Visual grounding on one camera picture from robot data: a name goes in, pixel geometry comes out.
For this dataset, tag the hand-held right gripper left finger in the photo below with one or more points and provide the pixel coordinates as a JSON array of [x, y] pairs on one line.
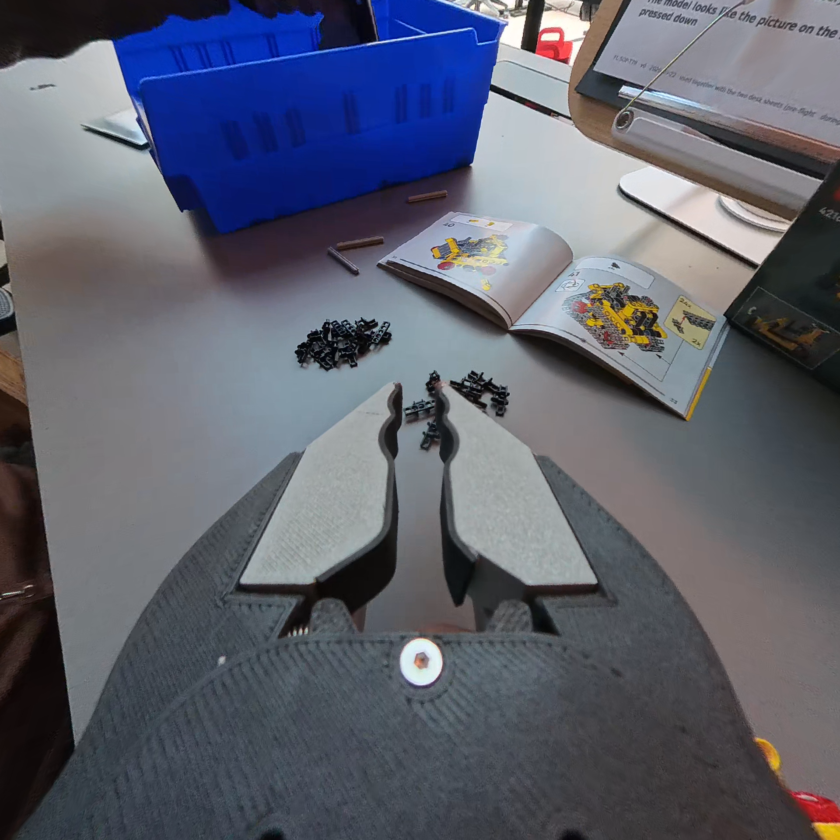
[[328, 512]]

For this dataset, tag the dark grey axle rod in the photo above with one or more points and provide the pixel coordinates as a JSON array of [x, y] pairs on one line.
[[343, 261]]

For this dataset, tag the short brown axle rod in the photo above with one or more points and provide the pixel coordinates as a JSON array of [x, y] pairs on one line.
[[426, 196]]

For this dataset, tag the large pile black track links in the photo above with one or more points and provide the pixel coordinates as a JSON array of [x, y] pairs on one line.
[[341, 342]]

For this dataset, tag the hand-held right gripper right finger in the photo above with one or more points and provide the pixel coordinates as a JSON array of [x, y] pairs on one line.
[[512, 505]]

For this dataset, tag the open instruction booklet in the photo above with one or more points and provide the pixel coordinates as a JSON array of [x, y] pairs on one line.
[[525, 256]]

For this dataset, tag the dark lego box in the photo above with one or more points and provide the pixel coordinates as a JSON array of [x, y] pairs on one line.
[[794, 295]]

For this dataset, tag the white monitor stand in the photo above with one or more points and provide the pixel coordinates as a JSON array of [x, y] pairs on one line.
[[689, 197]]

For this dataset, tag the red plastic object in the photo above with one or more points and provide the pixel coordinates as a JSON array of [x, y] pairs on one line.
[[554, 44]]

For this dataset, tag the yellow red lego model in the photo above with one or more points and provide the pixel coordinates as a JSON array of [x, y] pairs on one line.
[[768, 754]]

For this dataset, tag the long brown axle rod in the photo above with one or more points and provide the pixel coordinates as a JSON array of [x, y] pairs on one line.
[[359, 243]]

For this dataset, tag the grey paper sheet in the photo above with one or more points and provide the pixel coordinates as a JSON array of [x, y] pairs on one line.
[[121, 128]]

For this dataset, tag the blue plastic bin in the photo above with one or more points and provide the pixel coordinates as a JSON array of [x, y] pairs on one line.
[[315, 144]]

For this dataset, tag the small pile black track links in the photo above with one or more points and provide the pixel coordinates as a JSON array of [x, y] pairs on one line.
[[482, 387]]

